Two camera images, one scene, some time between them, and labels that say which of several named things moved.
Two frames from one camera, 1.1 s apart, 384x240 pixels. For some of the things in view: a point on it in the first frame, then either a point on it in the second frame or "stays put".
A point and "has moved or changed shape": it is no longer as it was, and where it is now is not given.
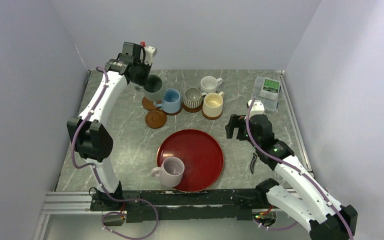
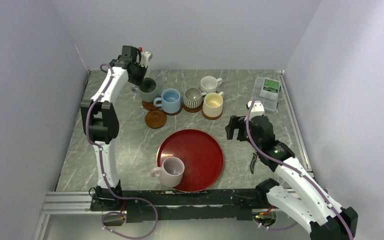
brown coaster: x=192 y=109 stays put
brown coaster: x=155 y=119 stays put
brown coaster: x=173 y=113 stays put
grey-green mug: x=154 y=89 has moved or changed shape
